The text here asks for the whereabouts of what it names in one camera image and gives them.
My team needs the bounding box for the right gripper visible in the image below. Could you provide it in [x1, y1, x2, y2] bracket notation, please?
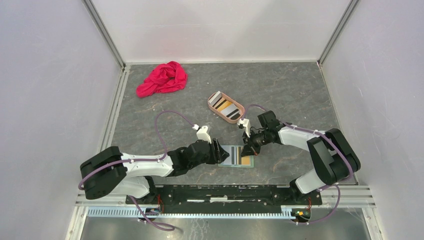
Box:
[240, 128, 270, 157]

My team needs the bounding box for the gold card black stripe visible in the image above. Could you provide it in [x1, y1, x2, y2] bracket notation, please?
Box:
[240, 156, 252, 166]

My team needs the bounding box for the green card holder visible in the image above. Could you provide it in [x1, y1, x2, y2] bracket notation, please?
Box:
[218, 145, 254, 168]

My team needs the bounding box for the pink oval tray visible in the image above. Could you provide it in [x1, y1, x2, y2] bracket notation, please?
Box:
[207, 91, 245, 124]

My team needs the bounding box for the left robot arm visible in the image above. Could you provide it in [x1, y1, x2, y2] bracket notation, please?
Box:
[78, 138, 230, 204]

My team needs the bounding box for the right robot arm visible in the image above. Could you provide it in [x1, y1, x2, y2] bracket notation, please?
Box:
[237, 110, 361, 204]

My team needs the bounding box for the gold striped card in tray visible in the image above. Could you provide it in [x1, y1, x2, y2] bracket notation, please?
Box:
[216, 99, 232, 112]

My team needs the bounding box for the stack of silver cards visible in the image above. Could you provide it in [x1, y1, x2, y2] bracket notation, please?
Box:
[208, 91, 222, 106]

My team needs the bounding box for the red crumpled cloth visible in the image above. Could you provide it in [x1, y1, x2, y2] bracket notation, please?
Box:
[135, 61, 188, 98]

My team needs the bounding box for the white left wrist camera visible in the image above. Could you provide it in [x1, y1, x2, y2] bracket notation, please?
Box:
[192, 124, 212, 144]

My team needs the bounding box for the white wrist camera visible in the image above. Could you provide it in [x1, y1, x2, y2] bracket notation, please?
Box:
[237, 118, 251, 138]
[192, 124, 212, 144]

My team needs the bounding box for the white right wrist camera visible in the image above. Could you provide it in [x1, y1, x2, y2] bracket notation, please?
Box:
[237, 118, 251, 138]

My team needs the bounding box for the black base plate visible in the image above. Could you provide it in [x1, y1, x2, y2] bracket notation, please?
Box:
[135, 184, 323, 214]

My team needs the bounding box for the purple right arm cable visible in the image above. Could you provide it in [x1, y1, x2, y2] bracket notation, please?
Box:
[241, 104, 355, 226]

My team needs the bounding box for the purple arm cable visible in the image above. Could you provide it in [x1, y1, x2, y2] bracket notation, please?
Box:
[78, 110, 200, 232]
[241, 104, 355, 226]

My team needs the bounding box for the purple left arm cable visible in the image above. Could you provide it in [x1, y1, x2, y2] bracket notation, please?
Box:
[78, 110, 200, 232]

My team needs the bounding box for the white slotted cable duct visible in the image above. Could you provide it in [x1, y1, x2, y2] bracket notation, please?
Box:
[87, 206, 306, 220]

